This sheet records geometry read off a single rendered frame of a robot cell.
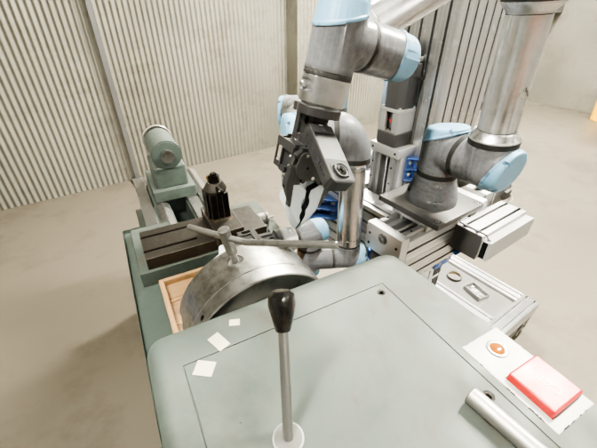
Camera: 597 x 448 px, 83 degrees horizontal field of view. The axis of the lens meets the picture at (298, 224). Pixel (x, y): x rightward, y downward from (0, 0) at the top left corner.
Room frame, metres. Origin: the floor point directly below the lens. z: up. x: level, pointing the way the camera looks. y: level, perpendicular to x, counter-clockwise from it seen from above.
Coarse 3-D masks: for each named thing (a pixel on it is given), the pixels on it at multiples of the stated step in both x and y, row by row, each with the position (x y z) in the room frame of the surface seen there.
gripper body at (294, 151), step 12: (300, 108) 0.53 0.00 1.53; (312, 108) 0.52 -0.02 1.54; (300, 120) 0.56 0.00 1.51; (312, 120) 0.53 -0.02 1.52; (324, 120) 0.54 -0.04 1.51; (336, 120) 0.53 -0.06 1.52; (300, 132) 0.56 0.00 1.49; (288, 144) 0.54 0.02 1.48; (300, 144) 0.53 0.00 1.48; (276, 156) 0.56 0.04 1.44; (288, 156) 0.54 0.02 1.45; (300, 156) 0.50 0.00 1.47; (300, 168) 0.50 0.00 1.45; (312, 168) 0.51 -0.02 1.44; (300, 180) 0.51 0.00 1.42; (312, 180) 0.51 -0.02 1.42
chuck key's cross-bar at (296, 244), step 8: (200, 232) 0.55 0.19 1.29; (208, 232) 0.54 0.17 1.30; (216, 232) 0.54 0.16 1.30; (232, 240) 0.51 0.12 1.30; (240, 240) 0.50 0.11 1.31; (248, 240) 0.50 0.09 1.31; (256, 240) 0.49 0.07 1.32; (264, 240) 0.48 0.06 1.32; (272, 240) 0.47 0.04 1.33; (280, 240) 0.46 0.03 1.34; (288, 240) 0.45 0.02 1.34; (296, 240) 0.45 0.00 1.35; (304, 240) 0.44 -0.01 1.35; (320, 248) 0.42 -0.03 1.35; (328, 248) 0.41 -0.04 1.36; (336, 248) 0.40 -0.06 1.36
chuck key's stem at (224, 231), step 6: (222, 228) 0.52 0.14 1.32; (228, 228) 0.52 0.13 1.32; (222, 234) 0.51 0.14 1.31; (228, 234) 0.52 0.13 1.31; (222, 240) 0.52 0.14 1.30; (228, 246) 0.52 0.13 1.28; (234, 246) 0.52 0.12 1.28; (228, 252) 0.52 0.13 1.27; (234, 252) 0.52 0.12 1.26; (234, 258) 0.52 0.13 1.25
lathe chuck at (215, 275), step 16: (224, 256) 0.55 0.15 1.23; (256, 256) 0.54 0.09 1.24; (272, 256) 0.55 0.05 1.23; (288, 256) 0.57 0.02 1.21; (208, 272) 0.52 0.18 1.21; (224, 272) 0.51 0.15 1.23; (240, 272) 0.50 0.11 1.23; (192, 288) 0.51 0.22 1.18; (208, 288) 0.48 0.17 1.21; (192, 304) 0.48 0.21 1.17; (192, 320) 0.45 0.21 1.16
